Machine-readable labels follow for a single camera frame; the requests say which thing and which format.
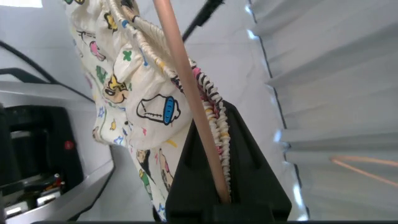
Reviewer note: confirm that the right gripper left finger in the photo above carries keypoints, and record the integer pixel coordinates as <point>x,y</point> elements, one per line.
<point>189,186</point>

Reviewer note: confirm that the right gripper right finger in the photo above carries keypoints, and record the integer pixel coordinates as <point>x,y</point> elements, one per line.
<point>255,186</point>

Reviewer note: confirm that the pink clothes hanger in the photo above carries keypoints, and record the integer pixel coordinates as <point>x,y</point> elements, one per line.
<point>367,174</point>
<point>186,77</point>

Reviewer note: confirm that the cream printed garment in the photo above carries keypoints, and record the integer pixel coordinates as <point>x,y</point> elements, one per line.
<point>140,77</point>

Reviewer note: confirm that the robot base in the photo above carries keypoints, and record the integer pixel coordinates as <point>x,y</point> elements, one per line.
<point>46,140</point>

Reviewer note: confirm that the black clothes rack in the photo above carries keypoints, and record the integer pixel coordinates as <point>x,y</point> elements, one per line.
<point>202,15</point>

